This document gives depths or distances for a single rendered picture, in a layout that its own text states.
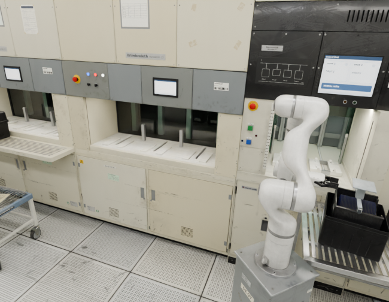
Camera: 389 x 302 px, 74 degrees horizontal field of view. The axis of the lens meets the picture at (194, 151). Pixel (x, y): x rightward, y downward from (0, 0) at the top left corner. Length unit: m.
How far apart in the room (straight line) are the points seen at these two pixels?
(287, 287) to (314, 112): 0.75
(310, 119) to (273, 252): 0.60
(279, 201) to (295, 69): 0.89
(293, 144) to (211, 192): 1.05
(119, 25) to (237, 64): 0.89
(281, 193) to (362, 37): 1.01
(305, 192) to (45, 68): 2.21
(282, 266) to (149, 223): 1.47
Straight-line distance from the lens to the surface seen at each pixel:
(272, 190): 1.13
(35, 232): 2.87
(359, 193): 1.57
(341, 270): 1.50
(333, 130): 2.75
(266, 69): 1.74
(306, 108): 1.21
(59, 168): 2.87
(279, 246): 1.26
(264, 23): 1.75
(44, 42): 2.58
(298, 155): 1.15
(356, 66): 1.76
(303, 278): 1.37
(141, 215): 2.49
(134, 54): 2.04
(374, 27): 1.78
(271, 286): 1.29
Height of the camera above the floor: 1.69
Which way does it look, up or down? 22 degrees down
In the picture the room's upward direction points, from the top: 2 degrees clockwise
